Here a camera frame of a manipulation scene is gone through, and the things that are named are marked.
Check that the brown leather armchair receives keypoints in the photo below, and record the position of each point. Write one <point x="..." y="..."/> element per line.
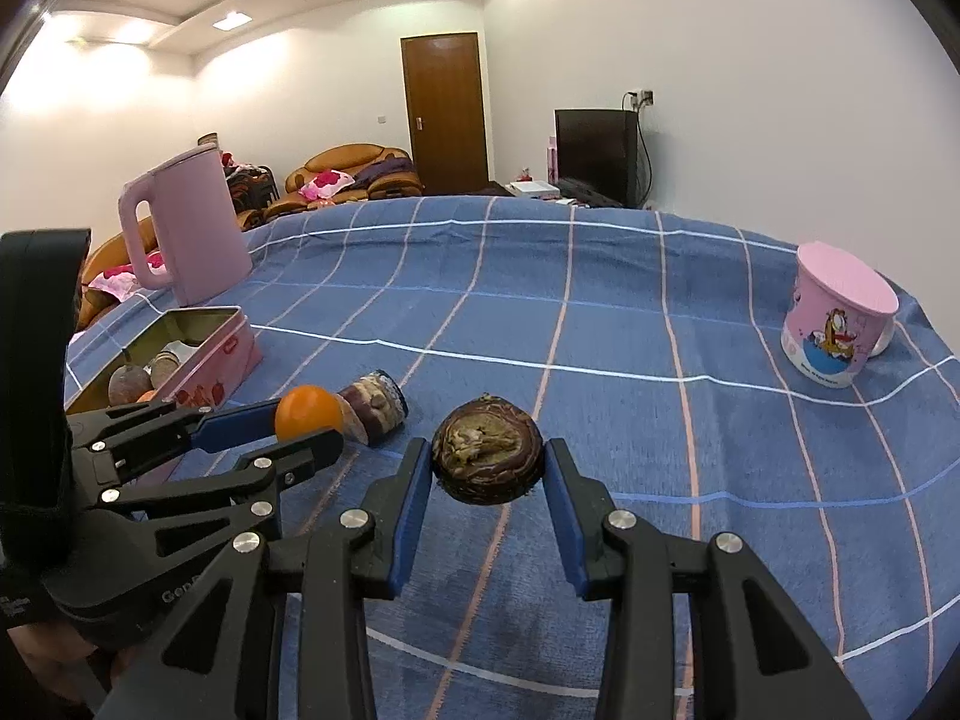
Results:
<point x="380" y="172"/>

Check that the pink electric kettle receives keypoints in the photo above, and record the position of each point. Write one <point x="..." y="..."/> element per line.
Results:
<point x="203" y="249"/>

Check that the blue checked tablecloth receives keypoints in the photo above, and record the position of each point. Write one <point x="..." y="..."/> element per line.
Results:
<point x="650" y="344"/>

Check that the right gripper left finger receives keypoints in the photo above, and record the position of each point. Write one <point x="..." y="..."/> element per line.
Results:
<point x="218" y="654"/>

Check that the pink floral cushion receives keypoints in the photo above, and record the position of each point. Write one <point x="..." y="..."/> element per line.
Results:
<point x="325" y="185"/>

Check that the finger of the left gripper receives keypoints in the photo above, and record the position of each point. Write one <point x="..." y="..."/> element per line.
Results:
<point x="150" y="427"/>
<point x="206" y="506"/>

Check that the yam slice in tin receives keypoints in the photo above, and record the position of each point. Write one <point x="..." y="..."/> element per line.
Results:
<point x="161" y="367"/>

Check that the purple mangosteen in tin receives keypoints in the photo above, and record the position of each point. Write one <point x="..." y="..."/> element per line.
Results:
<point x="128" y="384"/>

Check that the cut purple yam piece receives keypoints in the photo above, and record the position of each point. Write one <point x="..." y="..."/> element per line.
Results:
<point x="373" y="408"/>

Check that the pink cartoon mug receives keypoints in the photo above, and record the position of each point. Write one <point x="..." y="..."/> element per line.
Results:
<point x="841" y="308"/>

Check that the left hand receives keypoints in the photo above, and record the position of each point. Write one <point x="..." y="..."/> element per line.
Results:
<point x="53" y="651"/>

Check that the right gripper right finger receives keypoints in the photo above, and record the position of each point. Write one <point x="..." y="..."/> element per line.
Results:
<point x="754" y="653"/>

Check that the pink metal tin box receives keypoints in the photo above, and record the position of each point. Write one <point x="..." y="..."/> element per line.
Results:
<point x="216" y="345"/>

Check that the orange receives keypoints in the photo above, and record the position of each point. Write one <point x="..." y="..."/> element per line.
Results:
<point x="305" y="410"/>

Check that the brown leather sofa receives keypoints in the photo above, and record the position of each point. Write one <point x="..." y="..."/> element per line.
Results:
<point x="107" y="281"/>

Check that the brown wooden door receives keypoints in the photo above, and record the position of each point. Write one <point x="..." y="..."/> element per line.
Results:
<point x="444" y="92"/>

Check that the black television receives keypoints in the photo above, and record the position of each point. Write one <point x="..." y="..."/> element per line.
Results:
<point x="598" y="156"/>

